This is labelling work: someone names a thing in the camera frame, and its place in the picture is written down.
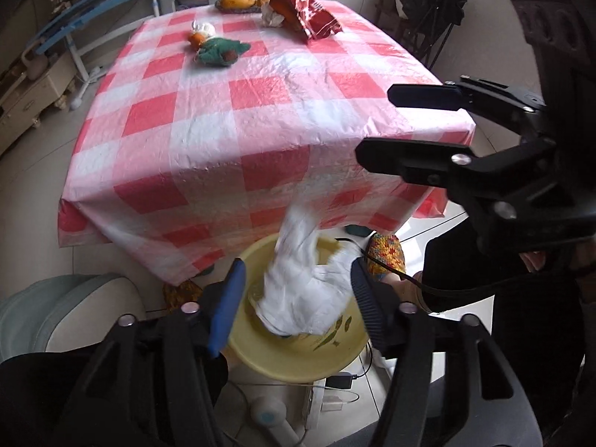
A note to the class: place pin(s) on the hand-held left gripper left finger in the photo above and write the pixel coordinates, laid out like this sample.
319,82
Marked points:
228,307

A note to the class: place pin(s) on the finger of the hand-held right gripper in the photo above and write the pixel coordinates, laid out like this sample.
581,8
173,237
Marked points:
423,95
400,158

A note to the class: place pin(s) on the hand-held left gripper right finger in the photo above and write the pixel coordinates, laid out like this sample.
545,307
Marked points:
372,312

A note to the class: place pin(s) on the white plastic bag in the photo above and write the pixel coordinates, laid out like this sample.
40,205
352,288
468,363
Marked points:
302,288

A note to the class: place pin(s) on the yellow plastic basin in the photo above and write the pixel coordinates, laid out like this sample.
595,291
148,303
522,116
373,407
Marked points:
298,358

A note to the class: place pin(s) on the red snack bag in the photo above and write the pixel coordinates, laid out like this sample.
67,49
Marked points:
309,14

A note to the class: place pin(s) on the person's right hand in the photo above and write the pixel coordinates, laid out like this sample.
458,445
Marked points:
534,260

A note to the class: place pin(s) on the colourful crochet cushion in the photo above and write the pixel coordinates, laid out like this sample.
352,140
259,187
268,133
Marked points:
386,254

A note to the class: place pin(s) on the black power adapter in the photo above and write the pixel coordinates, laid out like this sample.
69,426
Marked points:
339,381

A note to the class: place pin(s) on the black folding chair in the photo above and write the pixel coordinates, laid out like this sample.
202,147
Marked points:
435,14

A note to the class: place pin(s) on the white handheld fan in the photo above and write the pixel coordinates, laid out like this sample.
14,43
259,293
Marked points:
270,416

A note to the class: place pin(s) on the pink white checked tablecloth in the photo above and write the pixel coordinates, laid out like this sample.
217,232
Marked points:
233,125

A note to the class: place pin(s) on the light green seat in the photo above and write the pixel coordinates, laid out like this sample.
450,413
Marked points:
56,307

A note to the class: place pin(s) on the green plush toy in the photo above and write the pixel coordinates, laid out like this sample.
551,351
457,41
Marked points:
221,51

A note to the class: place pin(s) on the cream television cabinet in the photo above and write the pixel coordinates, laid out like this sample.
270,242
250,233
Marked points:
32,98

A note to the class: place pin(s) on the pink kettlebell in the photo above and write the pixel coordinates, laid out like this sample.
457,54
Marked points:
35,65

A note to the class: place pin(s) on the blue study desk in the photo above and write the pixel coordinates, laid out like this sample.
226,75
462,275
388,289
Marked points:
88,14

